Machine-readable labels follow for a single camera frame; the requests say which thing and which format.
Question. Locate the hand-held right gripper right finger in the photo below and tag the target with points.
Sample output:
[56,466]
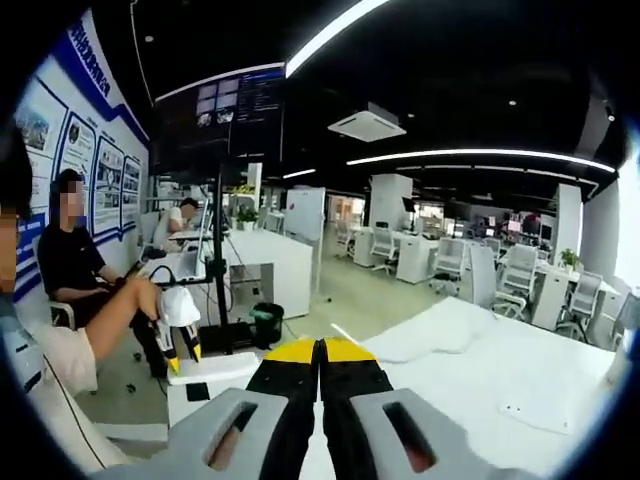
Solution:
[355,390]

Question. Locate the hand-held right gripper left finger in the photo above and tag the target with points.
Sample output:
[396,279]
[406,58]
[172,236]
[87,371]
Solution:
[280,390]

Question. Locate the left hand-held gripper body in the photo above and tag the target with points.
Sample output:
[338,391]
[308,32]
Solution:
[180,307]

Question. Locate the black table side mounting bracket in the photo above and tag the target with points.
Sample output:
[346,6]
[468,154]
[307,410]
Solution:
[197,391]

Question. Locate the white laptop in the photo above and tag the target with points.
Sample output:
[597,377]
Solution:
[187,265]

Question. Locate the black bin with green bag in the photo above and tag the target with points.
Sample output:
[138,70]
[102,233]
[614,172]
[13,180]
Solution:
[267,325]

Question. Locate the black monitor stand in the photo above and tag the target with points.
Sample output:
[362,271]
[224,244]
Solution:
[220,240]

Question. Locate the white table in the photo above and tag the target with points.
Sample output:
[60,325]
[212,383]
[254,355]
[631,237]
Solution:
[450,390]

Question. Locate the person's cream shirt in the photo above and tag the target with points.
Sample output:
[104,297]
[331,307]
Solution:
[65,360]

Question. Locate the white side desk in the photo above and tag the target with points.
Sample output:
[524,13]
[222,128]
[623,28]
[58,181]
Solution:
[280,270]

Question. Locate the small green potted plant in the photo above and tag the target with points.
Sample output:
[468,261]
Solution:
[570,257]
[247,216]

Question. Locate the white whiteboard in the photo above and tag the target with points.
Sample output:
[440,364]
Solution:
[305,215]

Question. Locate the leaning white panel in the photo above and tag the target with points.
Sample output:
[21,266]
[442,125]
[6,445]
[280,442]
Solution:
[482,275]

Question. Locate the large dark monitor screen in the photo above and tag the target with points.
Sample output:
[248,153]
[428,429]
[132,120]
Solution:
[200,130]

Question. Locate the flat white table cover plate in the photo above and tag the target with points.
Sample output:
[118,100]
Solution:
[537,417]

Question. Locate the group of white office chairs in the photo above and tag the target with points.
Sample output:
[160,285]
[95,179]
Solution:
[520,275]

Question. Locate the white ceiling air conditioner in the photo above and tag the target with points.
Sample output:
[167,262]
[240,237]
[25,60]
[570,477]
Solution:
[367,125]

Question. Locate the long straight ceiling light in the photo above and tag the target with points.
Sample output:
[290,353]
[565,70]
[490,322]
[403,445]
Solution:
[475,152]

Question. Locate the long curved ceiling light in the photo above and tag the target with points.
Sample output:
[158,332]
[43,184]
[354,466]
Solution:
[330,35]

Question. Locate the blue and white wall poster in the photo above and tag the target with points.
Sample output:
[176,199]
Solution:
[107,175]

